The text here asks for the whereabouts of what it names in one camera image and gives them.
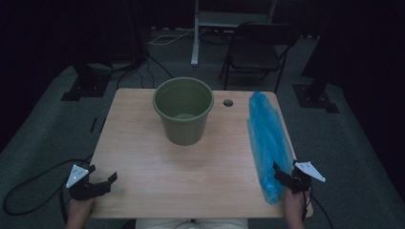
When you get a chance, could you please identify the black folding chair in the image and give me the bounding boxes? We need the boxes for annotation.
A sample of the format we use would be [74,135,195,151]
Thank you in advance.
[219,21,301,95]

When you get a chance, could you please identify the person's right hand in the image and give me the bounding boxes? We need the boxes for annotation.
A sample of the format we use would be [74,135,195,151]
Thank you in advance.
[284,187,309,229]

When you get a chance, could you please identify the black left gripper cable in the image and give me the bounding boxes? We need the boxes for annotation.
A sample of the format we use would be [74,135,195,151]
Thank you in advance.
[2,154,94,223]

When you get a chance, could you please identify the blue plastic bag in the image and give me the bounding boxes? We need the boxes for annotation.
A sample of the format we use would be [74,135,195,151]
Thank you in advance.
[246,91,296,206]

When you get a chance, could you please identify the white metal stand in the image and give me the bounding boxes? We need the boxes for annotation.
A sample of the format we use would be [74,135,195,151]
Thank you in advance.
[190,0,279,67]

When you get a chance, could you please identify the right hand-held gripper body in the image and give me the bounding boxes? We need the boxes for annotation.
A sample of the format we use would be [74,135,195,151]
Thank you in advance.
[284,160,327,195]

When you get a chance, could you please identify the white floor cable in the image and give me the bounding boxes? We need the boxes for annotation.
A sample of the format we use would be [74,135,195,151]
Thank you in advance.
[147,28,208,46]

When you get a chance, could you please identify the green plastic bucket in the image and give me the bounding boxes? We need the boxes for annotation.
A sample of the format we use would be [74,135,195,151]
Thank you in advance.
[152,76,215,147]

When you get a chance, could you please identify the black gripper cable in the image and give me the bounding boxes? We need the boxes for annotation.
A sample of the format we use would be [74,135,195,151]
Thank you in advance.
[302,184,335,229]
[2,154,94,223]

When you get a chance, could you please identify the black stand with base plate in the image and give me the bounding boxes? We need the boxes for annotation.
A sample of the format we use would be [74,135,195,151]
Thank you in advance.
[60,60,113,102]
[291,37,341,115]

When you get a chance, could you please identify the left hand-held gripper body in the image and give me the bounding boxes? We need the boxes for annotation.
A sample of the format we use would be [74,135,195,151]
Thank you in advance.
[65,163,113,201]

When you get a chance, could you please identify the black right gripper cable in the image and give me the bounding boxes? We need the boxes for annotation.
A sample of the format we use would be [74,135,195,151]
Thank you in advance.
[302,184,335,229]

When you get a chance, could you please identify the person's left hand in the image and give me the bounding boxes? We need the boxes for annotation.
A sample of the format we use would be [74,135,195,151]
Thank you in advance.
[66,197,96,229]

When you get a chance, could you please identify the person's light trousers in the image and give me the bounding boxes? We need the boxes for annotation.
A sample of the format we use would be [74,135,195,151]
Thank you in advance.
[135,218,249,229]

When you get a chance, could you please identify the black floor cable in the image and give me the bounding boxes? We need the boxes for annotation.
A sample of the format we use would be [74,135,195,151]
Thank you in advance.
[116,54,175,91]

